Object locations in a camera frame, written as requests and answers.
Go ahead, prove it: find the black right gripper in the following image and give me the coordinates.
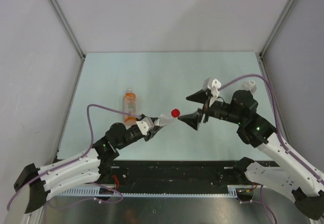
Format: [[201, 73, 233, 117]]
[[178, 89, 244, 130]]

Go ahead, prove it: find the clear red label water bottle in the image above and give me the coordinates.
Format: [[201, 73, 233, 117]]
[[154, 114, 177, 127]]

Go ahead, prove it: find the red bottle cap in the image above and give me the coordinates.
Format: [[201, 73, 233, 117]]
[[171, 108, 180, 118]]

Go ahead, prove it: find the white green fruit tea bottle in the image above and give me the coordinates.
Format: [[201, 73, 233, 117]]
[[241, 80, 257, 95]]

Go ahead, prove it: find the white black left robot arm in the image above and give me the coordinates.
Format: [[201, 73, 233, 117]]
[[14, 115, 164, 214]]

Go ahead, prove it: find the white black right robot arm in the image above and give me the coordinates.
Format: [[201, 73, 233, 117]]
[[178, 89, 323, 220]]

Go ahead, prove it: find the orange label tea bottle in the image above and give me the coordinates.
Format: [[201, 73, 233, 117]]
[[123, 88, 137, 128]]

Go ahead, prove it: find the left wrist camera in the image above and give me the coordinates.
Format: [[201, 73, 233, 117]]
[[136, 117, 155, 136]]

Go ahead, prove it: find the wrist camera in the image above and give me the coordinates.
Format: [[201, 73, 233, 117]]
[[136, 117, 155, 136], [202, 78, 222, 99]]

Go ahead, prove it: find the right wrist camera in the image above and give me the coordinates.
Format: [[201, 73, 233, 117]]
[[202, 78, 222, 99]]

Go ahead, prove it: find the slotted cable duct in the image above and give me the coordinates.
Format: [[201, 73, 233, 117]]
[[54, 185, 254, 198]]

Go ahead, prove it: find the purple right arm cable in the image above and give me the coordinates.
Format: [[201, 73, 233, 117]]
[[220, 73, 324, 184]]

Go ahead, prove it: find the aluminium frame post right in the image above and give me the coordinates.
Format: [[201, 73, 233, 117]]
[[258, 0, 311, 57]]

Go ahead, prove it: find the aluminium frame post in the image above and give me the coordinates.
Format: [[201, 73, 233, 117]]
[[258, 0, 311, 57], [37, 0, 86, 59]]

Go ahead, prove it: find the aluminium frame post left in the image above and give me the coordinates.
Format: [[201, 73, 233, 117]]
[[37, 0, 86, 59]]

